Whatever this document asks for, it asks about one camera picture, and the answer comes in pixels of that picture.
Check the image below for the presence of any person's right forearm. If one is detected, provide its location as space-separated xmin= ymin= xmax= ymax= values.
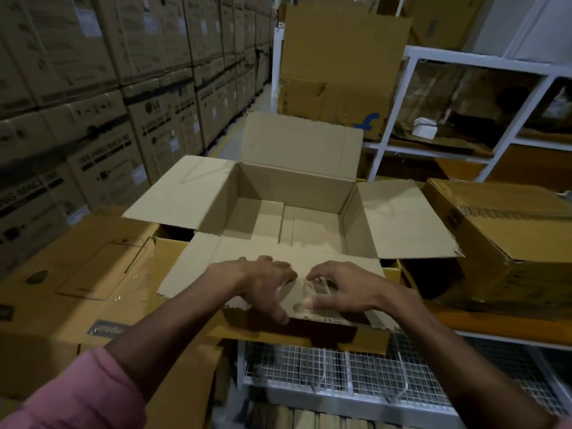
xmin=375 ymin=281 xmax=561 ymax=429

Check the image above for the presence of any person's right hand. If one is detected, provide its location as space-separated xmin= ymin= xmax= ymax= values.
xmin=303 ymin=261 xmax=390 ymax=316

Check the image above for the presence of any white metal shelf rack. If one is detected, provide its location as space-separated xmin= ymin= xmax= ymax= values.
xmin=270 ymin=0 xmax=572 ymax=184

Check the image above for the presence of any torn carton with blue mark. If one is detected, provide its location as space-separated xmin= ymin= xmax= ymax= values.
xmin=277 ymin=76 xmax=396 ymax=142

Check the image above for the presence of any orange shelf board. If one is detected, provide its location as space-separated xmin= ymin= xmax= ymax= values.
xmin=425 ymin=303 xmax=572 ymax=341

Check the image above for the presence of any stack of printed appliance cartons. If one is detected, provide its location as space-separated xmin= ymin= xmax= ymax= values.
xmin=0 ymin=0 xmax=276 ymax=282

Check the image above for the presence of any large brown labelled carton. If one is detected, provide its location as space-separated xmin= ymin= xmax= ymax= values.
xmin=0 ymin=204 xmax=234 ymax=429

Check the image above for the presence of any brown cardboard box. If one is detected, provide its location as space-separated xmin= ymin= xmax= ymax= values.
xmin=401 ymin=0 xmax=489 ymax=52

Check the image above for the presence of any clear packing tape strip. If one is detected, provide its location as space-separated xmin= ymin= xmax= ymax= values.
xmin=304 ymin=277 xmax=341 ymax=318

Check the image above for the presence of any taped closed brown carton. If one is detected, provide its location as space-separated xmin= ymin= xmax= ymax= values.
xmin=422 ymin=178 xmax=572 ymax=318

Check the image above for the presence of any white wire mesh shelf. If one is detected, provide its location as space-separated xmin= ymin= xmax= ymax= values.
xmin=236 ymin=332 xmax=572 ymax=426

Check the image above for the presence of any person's left hand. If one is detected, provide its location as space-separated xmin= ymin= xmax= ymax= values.
xmin=210 ymin=256 xmax=299 ymax=326

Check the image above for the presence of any yellow-brown carton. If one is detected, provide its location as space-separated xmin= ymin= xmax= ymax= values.
xmin=152 ymin=225 xmax=421 ymax=356

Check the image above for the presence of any wooden pallet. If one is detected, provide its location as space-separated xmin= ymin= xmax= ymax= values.
xmin=248 ymin=403 xmax=405 ymax=429

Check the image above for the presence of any person's left forearm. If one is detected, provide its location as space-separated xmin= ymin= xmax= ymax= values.
xmin=105 ymin=263 xmax=240 ymax=403

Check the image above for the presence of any small white box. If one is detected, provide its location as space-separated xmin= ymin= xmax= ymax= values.
xmin=411 ymin=117 xmax=438 ymax=141

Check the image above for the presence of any large upright cardboard sheet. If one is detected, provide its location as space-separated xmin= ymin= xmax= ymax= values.
xmin=281 ymin=4 xmax=413 ymax=87

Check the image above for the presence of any pink sleeve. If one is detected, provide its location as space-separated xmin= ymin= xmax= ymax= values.
xmin=0 ymin=346 xmax=149 ymax=429

